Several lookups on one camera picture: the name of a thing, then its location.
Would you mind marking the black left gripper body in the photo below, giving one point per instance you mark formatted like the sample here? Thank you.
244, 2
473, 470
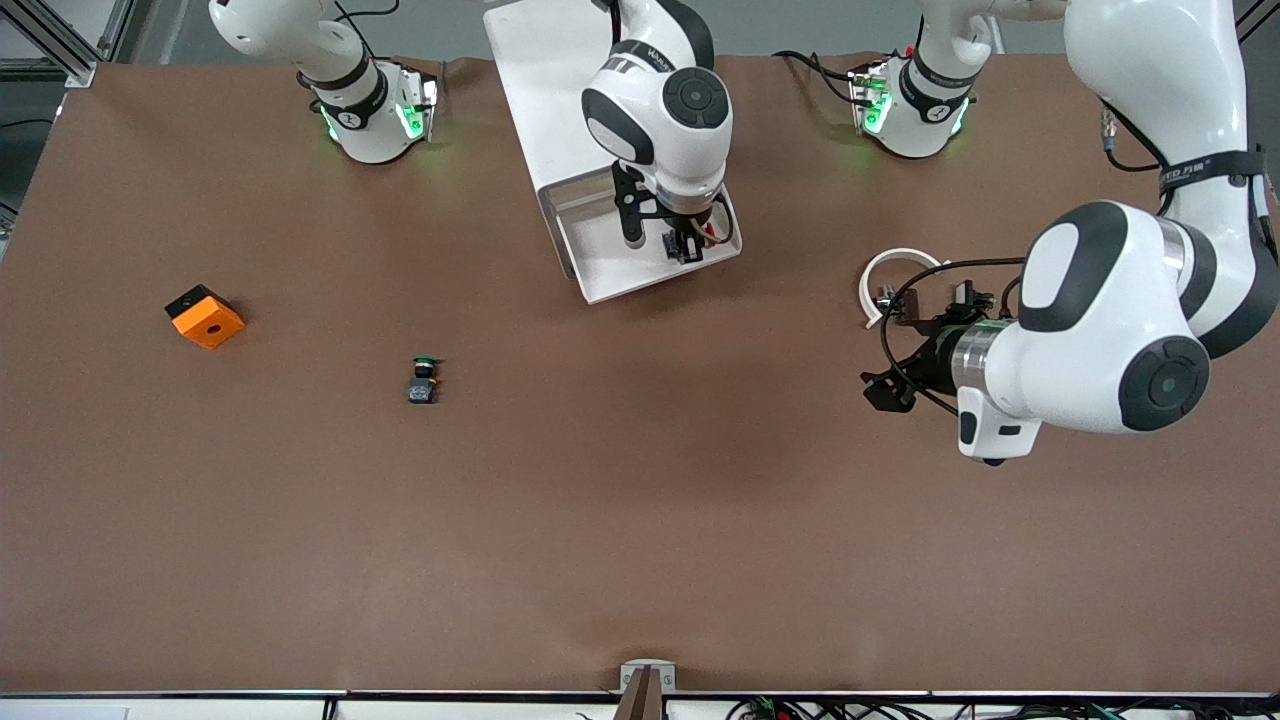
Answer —
932, 365

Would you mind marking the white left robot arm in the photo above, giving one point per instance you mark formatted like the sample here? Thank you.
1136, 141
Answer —
1100, 300

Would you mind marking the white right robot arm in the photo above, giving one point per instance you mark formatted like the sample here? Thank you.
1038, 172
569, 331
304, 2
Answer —
660, 110

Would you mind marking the white drawer cabinet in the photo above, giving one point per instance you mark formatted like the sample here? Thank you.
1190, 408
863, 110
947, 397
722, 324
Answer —
545, 100

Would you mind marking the green push button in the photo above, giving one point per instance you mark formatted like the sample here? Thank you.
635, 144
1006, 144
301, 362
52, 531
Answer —
424, 382

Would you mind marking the small brown component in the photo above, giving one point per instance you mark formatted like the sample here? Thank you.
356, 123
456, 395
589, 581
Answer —
903, 305

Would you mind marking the small black component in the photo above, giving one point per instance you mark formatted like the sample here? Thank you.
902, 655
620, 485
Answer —
966, 294

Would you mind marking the white curved plastic piece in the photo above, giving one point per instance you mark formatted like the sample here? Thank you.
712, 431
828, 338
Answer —
900, 254

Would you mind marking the orange and black box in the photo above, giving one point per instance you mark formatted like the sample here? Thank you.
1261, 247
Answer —
208, 320

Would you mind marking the grey metal bracket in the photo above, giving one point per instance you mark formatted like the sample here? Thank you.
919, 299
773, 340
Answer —
626, 672

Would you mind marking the brown camera post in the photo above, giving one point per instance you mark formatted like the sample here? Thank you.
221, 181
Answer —
640, 700

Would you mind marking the aluminium frame profile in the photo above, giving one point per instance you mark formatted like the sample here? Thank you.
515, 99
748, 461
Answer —
80, 68

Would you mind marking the white table edge rail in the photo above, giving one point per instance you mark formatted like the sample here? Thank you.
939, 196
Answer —
200, 708

